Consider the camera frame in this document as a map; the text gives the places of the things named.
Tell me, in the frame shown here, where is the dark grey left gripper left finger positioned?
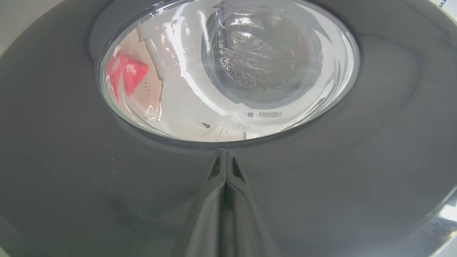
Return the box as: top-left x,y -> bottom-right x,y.
171,148 -> 226,257

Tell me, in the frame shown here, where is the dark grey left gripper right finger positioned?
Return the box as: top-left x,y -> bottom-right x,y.
226,149 -> 283,257

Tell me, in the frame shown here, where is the round glass washing machine door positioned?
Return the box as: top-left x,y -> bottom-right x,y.
0,0 -> 457,257

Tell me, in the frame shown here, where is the red white Bulls jersey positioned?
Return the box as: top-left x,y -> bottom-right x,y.
106,53 -> 149,102

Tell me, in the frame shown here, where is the cream perforated laundry basket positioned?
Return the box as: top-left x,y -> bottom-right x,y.
118,30 -> 165,120

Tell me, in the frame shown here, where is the steel perforated washer drum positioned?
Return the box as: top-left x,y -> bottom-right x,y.
202,11 -> 323,109

